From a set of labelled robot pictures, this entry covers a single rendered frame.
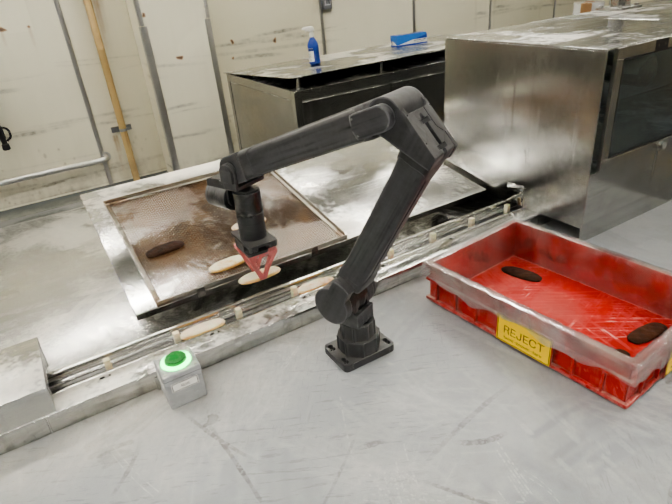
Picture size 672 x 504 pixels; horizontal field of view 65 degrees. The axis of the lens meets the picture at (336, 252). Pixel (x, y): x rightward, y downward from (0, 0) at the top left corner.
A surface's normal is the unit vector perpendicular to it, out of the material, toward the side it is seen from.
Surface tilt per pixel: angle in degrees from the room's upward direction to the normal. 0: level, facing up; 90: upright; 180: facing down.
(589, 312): 0
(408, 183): 98
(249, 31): 90
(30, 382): 0
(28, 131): 90
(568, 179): 90
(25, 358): 0
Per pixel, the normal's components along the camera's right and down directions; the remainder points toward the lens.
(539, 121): -0.85, 0.31
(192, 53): 0.52, 0.36
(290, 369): -0.08, -0.88
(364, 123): -0.59, 0.43
